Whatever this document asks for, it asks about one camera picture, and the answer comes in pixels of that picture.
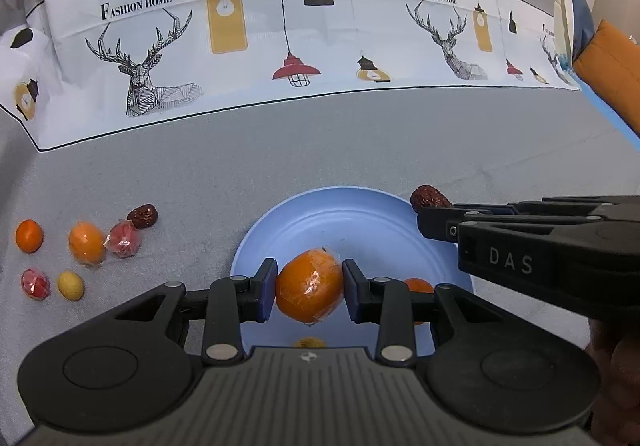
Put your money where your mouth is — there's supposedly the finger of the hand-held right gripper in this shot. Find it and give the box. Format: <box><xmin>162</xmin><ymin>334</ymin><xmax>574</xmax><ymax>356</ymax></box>
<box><xmin>417</xmin><ymin>207</ymin><xmax>501</xmax><ymax>243</ymax></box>
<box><xmin>452</xmin><ymin>196</ymin><xmax>640</xmax><ymax>219</ymax></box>

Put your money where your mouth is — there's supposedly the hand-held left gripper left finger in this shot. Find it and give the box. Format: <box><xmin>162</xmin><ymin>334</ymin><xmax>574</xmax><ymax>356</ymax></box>
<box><xmin>107</xmin><ymin>257</ymin><xmax>279</xmax><ymax>367</ymax></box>

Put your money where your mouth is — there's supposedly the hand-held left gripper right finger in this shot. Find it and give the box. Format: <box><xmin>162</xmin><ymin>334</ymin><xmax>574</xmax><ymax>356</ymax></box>
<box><xmin>341</xmin><ymin>259</ymin><xmax>506</xmax><ymax>369</ymax></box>

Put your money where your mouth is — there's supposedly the dried red date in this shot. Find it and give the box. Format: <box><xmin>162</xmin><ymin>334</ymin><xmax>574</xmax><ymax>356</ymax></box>
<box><xmin>126</xmin><ymin>203</ymin><xmax>160</xmax><ymax>230</ymax></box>
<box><xmin>410</xmin><ymin>185</ymin><xmax>454</xmax><ymax>213</ymax></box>

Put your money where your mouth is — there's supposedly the plastic-wrapped orange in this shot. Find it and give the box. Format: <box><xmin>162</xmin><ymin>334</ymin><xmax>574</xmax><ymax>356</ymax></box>
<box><xmin>68</xmin><ymin>221</ymin><xmax>108</xmax><ymax>266</ymax></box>
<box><xmin>275</xmin><ymin>247</ymin><xmax>346</xmax><ymax>325</ymax></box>

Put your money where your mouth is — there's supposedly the light blue plate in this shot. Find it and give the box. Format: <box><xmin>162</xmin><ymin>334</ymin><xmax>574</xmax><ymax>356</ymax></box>
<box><xmin>230</xmin><ymin>187</ymin><xmax>475</xmax><ymax>359</ymax></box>

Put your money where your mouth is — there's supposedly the red plastic-wrapped hawthorn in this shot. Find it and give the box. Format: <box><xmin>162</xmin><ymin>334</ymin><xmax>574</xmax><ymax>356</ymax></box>
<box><xmin>20</xmin><ymin>268</ymin><xmax>52</xmax><ymax>301</ymax></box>
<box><xmin>103</xmin><ymin>221</ymin><xmax>143</xmax><ymax>258</ymax></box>

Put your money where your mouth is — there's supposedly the small orange tangerine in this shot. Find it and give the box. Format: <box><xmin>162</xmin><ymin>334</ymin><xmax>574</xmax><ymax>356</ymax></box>
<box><xmin>15</xmin><ymin>219</ymin><xmax>44</xmax><ymax>254</ymax></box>
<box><xmin>402</xmin><ymin>277</ymin><xmax>435</xmax><ymax>325</ymax></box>

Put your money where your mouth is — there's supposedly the person's right hand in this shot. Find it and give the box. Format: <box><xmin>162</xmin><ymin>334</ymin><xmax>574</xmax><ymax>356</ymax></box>
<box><xmin>585</xmin><ymin>321</ymin><xmax>640</xmax><ymax>446</ymax></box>

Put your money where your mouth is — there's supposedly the light blue cloth strip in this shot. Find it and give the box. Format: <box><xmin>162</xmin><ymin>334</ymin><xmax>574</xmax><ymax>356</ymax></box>
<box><xmin>565</xmin><ymin>61</ymin><xmax>640</xmax><ymax>152</ymax></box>

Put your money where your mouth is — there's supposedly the grey bed cover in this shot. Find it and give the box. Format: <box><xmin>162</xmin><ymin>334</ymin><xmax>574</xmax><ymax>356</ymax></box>
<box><xmin>0</xmin><ymin>0</ymin><xmax>640</xmax><ymax>446</ymax></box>

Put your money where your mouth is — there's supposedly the orange pillow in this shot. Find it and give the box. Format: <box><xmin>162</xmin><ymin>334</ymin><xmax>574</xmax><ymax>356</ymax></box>
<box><xmin>572</xmin><ymin>19</ymin><xmax>640</xmax><ymax>137</ymax></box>

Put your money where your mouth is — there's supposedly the dark blue cushion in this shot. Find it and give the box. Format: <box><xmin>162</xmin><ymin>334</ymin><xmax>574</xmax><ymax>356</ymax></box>
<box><xmin>552</xmin><ymin>0</ymin><xmax>596</xmax><ymax>72</ymax></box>

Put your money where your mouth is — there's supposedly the white deer-print cloth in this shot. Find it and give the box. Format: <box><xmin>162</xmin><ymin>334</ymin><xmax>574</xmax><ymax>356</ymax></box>
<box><xmin>0</xmin><ymin>0</ymin><xmax>583</xmax><ymax>152</ymax></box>

